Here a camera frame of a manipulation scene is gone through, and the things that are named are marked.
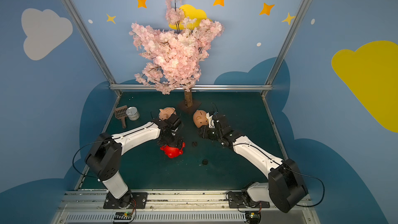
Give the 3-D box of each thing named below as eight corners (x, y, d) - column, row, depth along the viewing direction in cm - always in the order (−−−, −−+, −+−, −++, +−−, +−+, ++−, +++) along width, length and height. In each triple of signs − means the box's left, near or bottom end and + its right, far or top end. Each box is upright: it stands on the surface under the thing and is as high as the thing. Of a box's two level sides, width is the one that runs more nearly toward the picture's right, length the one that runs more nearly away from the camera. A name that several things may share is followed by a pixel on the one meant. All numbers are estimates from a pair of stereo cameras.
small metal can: (126, 120, 105) (123, 116, 102) (129, 110, 111) (127, 106, 107) (138, 120, 105) (136, 116, 102) (141, 110, 111) (139, 106, 107)
